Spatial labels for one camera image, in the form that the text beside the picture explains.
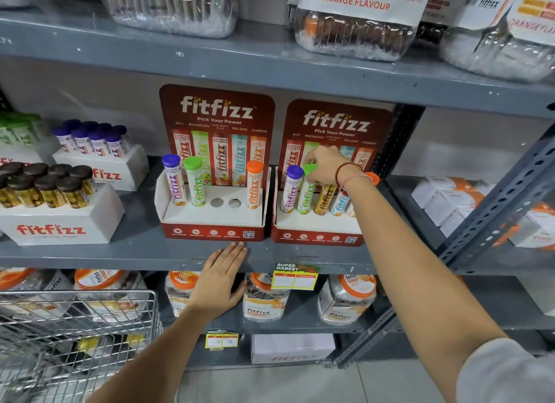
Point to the person's left hand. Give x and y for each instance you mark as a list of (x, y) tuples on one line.
[(216, 285)]

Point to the person's right hand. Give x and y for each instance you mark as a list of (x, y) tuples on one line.
[(331, 164)]

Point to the person's left thumb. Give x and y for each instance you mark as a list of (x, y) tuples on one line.
[(240, 296)]

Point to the person's left little finger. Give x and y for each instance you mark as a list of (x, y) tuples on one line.
[(209, 266)]

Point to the person's left middle finger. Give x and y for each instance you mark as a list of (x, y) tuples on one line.
[(230, 259)]

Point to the person's right fingers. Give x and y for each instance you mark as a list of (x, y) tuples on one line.
[(323, 176)]

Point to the green cap tablet tube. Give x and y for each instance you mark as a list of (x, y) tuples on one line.
[(305, 196), (196, 186)]

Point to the person's right forearm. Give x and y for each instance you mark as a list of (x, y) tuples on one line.
[(403, 277)]

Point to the person's left forearm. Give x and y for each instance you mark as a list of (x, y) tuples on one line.
[(164, 359)]

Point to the gold brown tablet tube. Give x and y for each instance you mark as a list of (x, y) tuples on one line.
[(324, 199)]

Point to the orange lid plastic jar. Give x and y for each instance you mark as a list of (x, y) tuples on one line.
[(347, 301), (264, 305), (180, 292), (108, 285), (30, 285)]

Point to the light blue tablet tube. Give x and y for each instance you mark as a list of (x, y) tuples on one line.
[(339, 204)]

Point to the purple cap tablet tube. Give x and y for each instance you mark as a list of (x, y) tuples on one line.
[(174, 186), (291, 190)]

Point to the small yellow price tag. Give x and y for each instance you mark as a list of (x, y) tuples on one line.
[(222, 340)]

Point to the orange cap tablet tube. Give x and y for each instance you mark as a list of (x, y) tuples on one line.
[(373, 178), (254, 186)]

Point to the large yellow price tag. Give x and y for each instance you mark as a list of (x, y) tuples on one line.
[(295, 279)]

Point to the red white cardboard display stand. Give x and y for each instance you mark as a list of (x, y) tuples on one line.
[(338, 116), (216, 112)]

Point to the white cardboard box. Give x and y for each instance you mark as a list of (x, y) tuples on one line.
[(292, 348)]

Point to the white orange carton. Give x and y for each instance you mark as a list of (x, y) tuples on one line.
[(433, 188), (453, 225), (535, 229), (451, 205)]

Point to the yellow labelled packet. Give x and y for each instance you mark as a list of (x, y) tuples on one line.
[(110, 344)]

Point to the grey metal shelf rack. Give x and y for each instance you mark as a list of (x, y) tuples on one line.
[(260, 55), (498, 207)]

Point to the white display box red print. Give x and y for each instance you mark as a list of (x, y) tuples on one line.
[(65, 225), (21, 152), (108, 170)]

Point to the clear jar orange white label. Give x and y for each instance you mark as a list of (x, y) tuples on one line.
[(498, 51), (355, 29)]

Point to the group of purple capped tubes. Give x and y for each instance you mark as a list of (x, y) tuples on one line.
[(91, 140)]

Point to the group of brown capped tubes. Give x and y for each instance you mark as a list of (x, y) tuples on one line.
[(47, 188)]

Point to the dark jar white label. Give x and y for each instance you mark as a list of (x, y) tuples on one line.
[(435, 16)]

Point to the clear plastic jar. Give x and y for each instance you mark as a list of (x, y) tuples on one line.
[(173, 8)]

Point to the group of green capped tubes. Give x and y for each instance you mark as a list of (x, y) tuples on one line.
[(19, 127)]

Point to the grey shirt sleeve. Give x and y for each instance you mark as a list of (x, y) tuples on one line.
[(511, 372)]

